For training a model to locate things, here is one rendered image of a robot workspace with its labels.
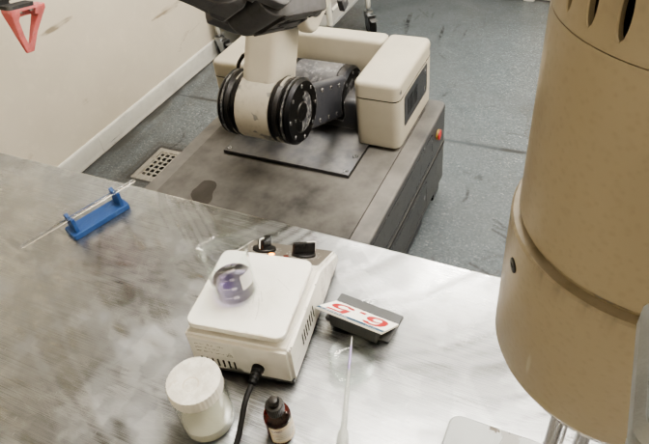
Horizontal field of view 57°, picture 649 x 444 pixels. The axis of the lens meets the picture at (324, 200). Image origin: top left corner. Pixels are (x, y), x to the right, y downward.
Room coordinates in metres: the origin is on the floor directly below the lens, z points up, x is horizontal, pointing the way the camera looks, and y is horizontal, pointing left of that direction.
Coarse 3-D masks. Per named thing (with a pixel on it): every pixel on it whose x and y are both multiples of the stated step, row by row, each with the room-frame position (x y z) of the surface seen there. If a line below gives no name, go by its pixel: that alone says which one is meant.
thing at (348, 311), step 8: (328, 304) 0.49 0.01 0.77; (336, 304) 0.50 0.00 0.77; (344, 312) 0.47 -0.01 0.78; (352, 312) 0.48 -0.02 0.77; (360, 312) 0.48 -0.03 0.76; (360, 320) 0.45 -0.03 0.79; (368, 320) 0.46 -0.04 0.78; (376, 320) 0.46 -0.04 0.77; (384, 320) 0.47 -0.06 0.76; (384, 328) 0.44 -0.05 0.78
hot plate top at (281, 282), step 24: (264, 264) 0.51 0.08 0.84; (288, 264) 0.51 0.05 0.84; (264, 288) 0.47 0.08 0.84; (288, 288) 0.47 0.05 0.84; (192, 312) 0.45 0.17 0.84; (216, 312) 0.45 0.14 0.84; (240, 312) 0.44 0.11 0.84; (264, 312) 0.44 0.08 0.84; (288, 312) 0.43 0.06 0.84; (240, 336) 0.41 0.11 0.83; (264, 336) 0.41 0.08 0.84
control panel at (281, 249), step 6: (252, 246) 0.59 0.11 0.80; (276, 246) 0.59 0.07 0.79; (282, 246) 0.59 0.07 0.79; (288, 246) 0.59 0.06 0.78; (252, 252) 0.57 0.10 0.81; (258, 252) 0.57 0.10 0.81; (276, 252) 0.57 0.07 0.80; (282, 252) 0.57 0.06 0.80; (288, 252) 0.57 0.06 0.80; (318, 252) 0.57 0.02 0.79; (324, 252) 0.57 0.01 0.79; (330, 252) 0.57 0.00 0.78; (294, 258) 0.55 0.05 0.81; (312, 258) 0.55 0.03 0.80; (318, 258) 0.55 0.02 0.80; (324, 258) 0.55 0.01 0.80; (312, 264) 0.52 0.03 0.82; (318, 264) 0.52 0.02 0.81
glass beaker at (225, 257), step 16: (208, 240) 0.49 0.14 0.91; (224, 240) 0.50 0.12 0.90; (240, 240) 0.49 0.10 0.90; (208, 256) 0.49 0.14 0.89; (224, 256) 0.50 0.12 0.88; (240, 256) 0.46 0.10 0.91; (208, 272) 0.46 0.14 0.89; (224, 272) 0.45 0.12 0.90; (240, 272) 0.46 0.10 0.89; (224, 288) 0.45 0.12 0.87; (240, 288) 0.45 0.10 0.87; (256, 288) 0.47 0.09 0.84; (224, 304) 0.45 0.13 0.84; (240, 304) 0.45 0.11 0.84
